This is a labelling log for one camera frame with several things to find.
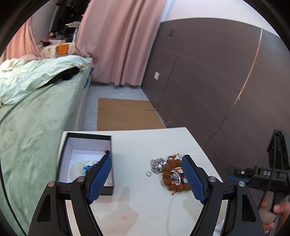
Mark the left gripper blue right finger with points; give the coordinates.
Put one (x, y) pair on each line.
(242, 217)

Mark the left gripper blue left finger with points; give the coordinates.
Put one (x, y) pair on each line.
(51, 217)

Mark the black jewelry gift box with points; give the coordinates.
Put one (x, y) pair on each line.
(79, 151)

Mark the person's right hand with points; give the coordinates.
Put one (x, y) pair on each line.
(281, 210)

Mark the green bed blanket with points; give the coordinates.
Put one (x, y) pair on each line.
(31, 132)

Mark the thin silver bangle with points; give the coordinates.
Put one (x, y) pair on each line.
(169, 183)

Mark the flattened brown cardboard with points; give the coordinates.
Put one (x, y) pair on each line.
(124, 114)

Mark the black garment on bed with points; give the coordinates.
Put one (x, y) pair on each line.
(63, 76)

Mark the pale green duvet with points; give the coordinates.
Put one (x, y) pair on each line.
(20, 77)

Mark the orange box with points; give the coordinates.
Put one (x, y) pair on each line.
(62, 49)

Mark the pink curtain left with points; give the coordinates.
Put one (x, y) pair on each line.
(23, 43)

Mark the pink curtain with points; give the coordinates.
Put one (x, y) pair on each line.
(118, 36)
(23, 43)

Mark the pink curtain right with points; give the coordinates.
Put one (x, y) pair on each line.
(118, 36)

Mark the hanging dark clothes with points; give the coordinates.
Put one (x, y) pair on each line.
(70, 11)

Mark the white wall socket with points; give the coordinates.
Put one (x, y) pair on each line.
(156, 75)

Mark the dark wall switch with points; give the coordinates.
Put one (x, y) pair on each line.
(172, 31)

